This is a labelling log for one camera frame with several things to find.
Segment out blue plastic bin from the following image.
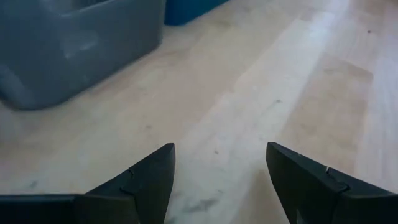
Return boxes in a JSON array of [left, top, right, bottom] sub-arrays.
[[164, 0, 231, 26]]

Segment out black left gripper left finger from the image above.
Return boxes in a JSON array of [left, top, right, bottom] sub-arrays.
[[73, 142, 177, 224]]

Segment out grey translucent plastic bin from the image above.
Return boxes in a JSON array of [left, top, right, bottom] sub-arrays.
[[0, 0, 166, 111]]

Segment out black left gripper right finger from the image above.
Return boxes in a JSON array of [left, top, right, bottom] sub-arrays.
[[266, 142, 398, 224]]

